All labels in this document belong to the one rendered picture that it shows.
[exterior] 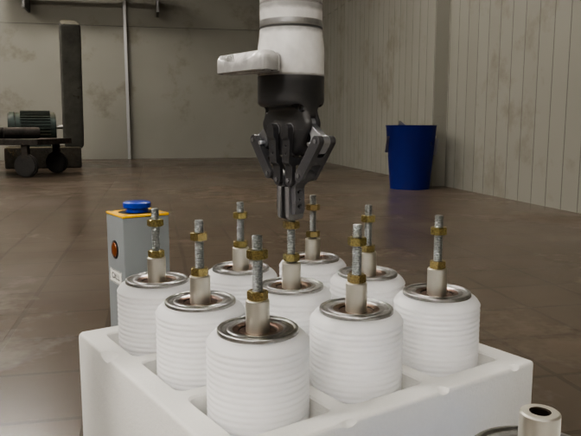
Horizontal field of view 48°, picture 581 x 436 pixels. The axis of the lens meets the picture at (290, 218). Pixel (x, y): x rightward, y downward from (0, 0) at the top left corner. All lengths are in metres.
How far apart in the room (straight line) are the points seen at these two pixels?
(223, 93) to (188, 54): 0.72
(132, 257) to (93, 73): 8.42
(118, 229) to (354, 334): 0.44
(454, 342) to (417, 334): 0.04
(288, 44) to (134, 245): 0.39
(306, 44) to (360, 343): 0.32
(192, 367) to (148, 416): 0.06
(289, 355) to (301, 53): 0.32
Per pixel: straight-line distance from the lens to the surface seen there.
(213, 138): 9.31
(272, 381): 0.57
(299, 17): 0.71
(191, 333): 0.67
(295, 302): 0.72
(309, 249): 0.91
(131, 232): 0.93
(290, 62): 0.70
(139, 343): 0.79
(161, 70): 9.30
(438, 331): 0.71
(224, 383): 0.58
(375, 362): 0.64
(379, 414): 0.62
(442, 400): 0.68
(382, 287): 0.79
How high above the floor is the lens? 0.44
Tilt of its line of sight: 8 degrees down
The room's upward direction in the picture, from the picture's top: straight up
